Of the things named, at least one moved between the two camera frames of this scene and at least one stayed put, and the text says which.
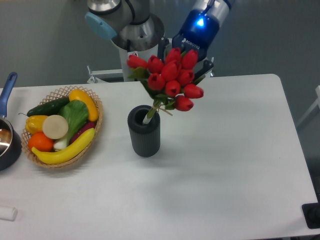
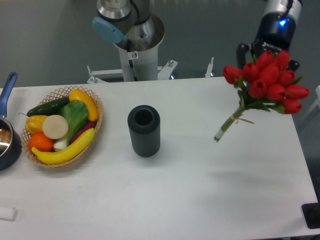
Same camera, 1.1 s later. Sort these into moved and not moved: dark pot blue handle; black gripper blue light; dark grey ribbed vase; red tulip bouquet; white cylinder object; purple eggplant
Moved: black gripper blue light; red tulip bouquet
Not moved: dark grey ribbed vase; white cylinder object; purple eggplant; dark pot blue handle
